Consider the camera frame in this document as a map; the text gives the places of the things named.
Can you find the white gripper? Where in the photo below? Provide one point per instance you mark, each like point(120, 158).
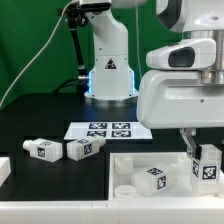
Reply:
point(177, 99)

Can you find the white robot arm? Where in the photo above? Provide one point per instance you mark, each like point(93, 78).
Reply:
point(112, 80)

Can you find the white tag sheet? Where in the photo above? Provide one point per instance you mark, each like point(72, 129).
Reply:
point(108, 130)

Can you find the white front wall rail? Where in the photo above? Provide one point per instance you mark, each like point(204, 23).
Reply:
point(153, 211)

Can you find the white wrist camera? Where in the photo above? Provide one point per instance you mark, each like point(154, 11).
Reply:
point(188, 54)

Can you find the white left wall block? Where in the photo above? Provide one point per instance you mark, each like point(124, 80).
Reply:
point(5, 169)

